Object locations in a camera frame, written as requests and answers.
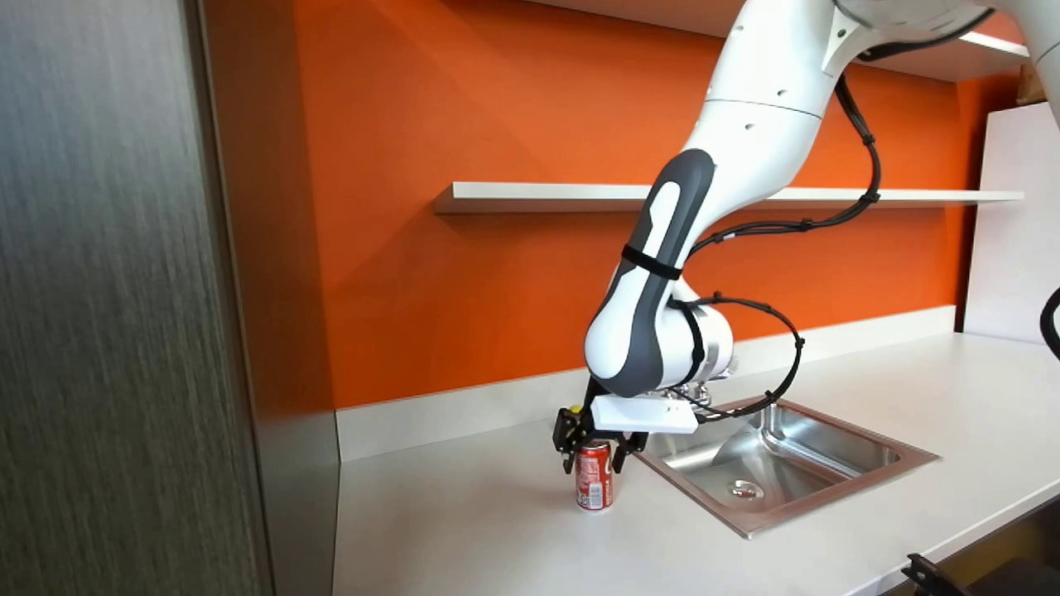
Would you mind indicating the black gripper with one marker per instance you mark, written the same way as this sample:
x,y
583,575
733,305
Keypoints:
x,y
589,408

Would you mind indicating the red soda can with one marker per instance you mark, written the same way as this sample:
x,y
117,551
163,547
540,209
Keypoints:
x,y
594,483

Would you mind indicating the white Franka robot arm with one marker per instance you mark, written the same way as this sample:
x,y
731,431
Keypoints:
x,y
764,89

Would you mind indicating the white backsplash strip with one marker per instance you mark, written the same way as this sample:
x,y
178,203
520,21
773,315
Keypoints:
x,y
466,408

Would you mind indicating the round sink drain strainer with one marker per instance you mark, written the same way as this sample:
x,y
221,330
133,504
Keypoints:
x,y
746,487

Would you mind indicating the stainless steel sink basin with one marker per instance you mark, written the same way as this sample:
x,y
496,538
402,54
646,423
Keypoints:
x,y
817,465

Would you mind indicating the white side panel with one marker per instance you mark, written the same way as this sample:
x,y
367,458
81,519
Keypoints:
x,y
1016,220

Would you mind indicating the tall dark wood-grain cabinet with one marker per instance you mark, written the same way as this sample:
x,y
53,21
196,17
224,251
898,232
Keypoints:
x,y
112,331

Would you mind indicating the brown cardboard box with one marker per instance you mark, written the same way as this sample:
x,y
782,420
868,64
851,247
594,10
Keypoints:
x,y
1039,89

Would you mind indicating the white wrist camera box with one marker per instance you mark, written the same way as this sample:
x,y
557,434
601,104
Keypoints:
x,y
646,415

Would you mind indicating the long white wall shelf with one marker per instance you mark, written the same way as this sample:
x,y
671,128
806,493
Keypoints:
x,y
530,197

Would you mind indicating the black bracket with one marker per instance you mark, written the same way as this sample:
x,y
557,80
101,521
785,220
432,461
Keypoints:
x,y
927,575

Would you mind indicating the high wall shelf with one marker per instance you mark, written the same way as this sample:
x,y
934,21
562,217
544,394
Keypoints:
x,y
950,64

